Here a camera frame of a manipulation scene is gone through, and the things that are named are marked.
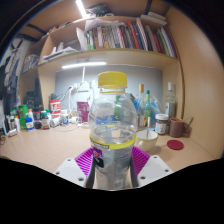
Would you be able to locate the brown cup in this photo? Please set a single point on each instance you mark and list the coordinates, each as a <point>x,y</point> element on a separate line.
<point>176,127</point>

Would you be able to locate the green glass bottle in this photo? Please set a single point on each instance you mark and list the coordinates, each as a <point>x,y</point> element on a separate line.
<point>147,105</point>

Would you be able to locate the dark hanging clothes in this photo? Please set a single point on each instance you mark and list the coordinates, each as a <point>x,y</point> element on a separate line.
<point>10,80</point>

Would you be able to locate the clear bottle gold cap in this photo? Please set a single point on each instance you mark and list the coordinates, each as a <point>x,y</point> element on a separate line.
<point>141,100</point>

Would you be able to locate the bright ceiling tube light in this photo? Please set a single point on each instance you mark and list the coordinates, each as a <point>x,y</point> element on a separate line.
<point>81,8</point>

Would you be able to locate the magenta carton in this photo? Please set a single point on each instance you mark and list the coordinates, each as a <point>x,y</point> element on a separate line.
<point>82,111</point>

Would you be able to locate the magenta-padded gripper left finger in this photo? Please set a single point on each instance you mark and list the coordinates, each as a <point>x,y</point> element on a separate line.
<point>71,170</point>

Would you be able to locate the black bag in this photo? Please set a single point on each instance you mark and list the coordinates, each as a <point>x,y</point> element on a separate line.
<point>32,99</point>

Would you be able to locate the brown spread jar white lid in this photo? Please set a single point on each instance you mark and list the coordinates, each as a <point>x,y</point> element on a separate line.
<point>161,124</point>

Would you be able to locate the white wall power socket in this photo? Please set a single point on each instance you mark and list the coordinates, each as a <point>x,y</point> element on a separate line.
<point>83,86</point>

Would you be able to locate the spoon in mug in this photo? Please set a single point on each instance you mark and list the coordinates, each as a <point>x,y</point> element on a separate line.
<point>147,128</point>

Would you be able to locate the flat round red coaster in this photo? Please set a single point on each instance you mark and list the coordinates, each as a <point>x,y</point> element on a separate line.
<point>175,144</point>

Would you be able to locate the green plastic container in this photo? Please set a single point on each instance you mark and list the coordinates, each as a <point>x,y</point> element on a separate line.
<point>22,115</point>

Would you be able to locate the wooden shelf unit with books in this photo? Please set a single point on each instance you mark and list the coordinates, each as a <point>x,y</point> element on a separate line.
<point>116,55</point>

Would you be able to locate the tall clear glass bottle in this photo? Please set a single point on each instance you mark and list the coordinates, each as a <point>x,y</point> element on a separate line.
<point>170,101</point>

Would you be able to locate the under-shelf tube light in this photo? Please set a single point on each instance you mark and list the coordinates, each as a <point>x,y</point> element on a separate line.
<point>83,64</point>

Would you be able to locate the cream ceramic mug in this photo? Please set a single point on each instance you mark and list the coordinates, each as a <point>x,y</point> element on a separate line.
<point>146,141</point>

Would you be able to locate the red and white canister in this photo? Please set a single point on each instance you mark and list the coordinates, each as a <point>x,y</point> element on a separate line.
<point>55,108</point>

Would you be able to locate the clear plastic bottle yellow cap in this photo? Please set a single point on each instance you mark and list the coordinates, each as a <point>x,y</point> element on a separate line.
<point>113,133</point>

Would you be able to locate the blue plastic bag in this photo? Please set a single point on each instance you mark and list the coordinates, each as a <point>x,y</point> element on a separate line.
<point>156,108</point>

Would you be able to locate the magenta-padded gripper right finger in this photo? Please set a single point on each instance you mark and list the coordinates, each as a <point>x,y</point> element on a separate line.
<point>151,170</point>

